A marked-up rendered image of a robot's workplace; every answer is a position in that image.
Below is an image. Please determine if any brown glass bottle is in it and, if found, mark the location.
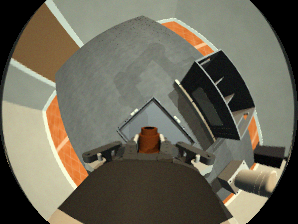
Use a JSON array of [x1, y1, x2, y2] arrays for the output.
[[139, 127, 160, 154]]

